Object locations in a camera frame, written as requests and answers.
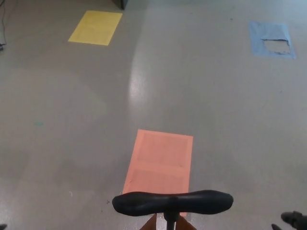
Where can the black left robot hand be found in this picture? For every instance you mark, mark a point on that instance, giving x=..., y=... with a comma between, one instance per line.
x=2, y=227

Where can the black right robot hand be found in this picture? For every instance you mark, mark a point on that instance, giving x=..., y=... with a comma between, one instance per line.
x=296, y=218

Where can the orange paper sheet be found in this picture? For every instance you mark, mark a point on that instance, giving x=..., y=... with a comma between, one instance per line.
x=160, y=160

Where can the torn blue paper sheet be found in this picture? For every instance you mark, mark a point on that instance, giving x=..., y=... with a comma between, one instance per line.
x=257, y=38

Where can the yellow paper sheet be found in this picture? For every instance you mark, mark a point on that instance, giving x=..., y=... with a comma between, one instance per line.
x=96, y=27

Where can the dark furniture base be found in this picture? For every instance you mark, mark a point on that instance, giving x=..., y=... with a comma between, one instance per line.
x=121, y=3

